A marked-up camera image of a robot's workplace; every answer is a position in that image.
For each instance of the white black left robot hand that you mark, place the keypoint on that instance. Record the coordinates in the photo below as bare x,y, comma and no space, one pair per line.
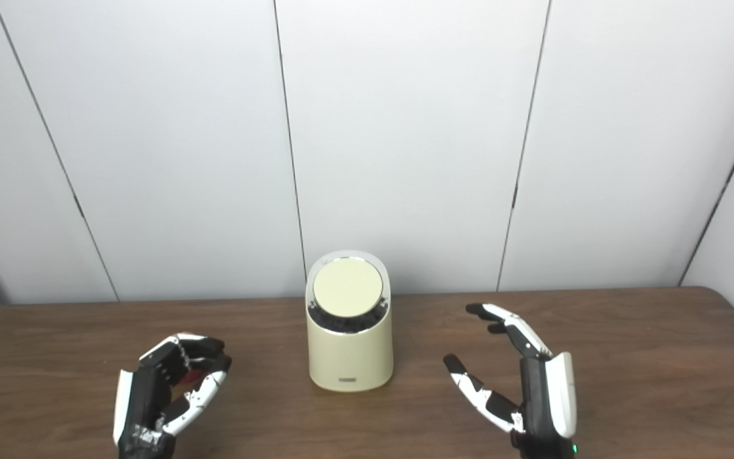
150,389

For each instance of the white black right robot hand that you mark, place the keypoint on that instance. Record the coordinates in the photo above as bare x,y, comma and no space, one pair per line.
548,395

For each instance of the red apple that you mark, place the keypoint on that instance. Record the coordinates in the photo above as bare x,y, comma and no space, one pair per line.
192,377

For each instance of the cream-colored cylindrical bin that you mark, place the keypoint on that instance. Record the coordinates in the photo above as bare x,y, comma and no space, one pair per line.
349,357

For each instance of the round cream bin lid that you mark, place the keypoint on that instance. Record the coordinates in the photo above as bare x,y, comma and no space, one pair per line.
348,287

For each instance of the black bin liner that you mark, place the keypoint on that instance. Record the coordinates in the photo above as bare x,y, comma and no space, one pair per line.
348,324

